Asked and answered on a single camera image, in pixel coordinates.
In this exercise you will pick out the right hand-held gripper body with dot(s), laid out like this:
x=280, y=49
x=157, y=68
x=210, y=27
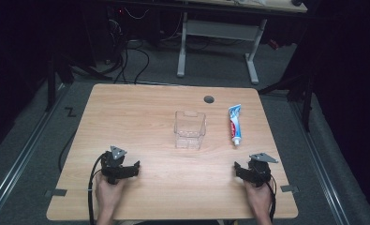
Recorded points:
x=260, y=170

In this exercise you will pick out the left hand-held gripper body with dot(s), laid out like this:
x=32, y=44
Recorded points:
x=112, y=162

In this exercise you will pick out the blue and white toothpaste tube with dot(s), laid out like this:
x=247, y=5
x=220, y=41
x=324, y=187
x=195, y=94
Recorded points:
x=235, y=125

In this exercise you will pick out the clear plastic box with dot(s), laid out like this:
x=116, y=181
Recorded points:
x=189, y=134

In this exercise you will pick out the person's right hand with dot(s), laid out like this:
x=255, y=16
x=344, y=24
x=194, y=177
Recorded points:
x=259, y=198

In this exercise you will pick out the person's left hand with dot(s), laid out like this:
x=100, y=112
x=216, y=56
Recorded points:
x=108, y=195

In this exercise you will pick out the grey tape strip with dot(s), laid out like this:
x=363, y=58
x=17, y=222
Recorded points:
x=289, y=188
x=57, y=192

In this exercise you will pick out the black metal stand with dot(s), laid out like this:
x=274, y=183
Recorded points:
x=307, y=100
x=51, y=81

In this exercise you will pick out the small red object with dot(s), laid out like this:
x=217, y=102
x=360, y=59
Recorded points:
x=273, y=44

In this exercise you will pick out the metal floor rail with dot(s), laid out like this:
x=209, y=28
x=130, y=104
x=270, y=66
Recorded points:
x=320, y=162
x=20, y=159

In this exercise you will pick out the wooden desk with white frame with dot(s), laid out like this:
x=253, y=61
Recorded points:
x=223, y=29

